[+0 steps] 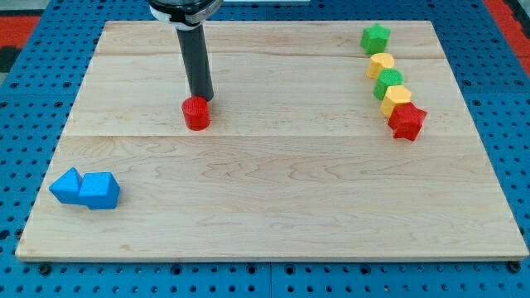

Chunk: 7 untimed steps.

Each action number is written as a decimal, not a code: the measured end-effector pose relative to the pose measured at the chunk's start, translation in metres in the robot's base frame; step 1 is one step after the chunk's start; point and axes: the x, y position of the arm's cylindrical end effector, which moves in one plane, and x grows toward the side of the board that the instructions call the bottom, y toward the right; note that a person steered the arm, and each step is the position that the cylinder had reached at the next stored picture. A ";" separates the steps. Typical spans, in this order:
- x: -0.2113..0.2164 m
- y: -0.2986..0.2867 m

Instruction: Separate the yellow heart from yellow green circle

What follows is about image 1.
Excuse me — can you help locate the yellow hexagon block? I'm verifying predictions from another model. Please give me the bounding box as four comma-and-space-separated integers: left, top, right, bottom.
380, 85, 412, 118

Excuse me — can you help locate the red star block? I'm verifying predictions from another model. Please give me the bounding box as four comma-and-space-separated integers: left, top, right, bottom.
388, 103, 427, 142

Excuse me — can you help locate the wooden board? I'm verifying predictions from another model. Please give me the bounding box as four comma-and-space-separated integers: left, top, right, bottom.
16, 21, 528, 262

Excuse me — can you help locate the blue cube block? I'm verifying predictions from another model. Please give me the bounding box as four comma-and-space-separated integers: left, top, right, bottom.
79, 172, 120, 209

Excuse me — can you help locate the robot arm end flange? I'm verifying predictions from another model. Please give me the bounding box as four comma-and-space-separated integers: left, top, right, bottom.
147, 0, 224, 31

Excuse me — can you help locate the yellow heart block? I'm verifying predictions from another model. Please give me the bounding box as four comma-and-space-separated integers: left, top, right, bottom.
365, 53, 395, 79

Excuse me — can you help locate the red cylinder block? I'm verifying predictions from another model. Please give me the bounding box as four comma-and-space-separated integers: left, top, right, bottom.
181, 96, 210, 131

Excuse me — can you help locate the blue triangle block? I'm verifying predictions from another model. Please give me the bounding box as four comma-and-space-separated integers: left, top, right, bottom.
49, 167, 83, 205

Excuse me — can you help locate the green star block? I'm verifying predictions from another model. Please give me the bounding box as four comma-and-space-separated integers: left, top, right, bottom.
360, 23, 391, 55

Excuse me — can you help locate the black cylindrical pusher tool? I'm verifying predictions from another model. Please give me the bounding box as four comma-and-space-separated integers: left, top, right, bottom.
176, 25, 214, 102

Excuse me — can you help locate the green circle block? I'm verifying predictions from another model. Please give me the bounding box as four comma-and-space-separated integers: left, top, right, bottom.
373, 68, 404, 100

